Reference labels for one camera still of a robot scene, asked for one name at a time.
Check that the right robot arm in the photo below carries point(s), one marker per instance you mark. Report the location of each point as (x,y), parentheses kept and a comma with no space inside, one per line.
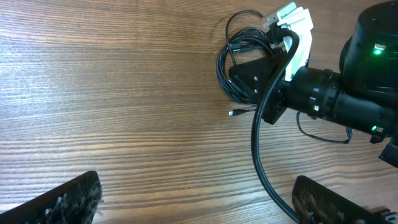
(363,95)

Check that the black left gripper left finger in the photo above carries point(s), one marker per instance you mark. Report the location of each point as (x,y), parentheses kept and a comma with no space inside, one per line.
(74,201)

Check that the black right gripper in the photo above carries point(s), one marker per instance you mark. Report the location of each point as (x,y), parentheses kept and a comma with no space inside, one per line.
(252,79)

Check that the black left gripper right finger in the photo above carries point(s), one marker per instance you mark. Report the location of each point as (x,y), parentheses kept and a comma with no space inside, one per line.
(316,204)

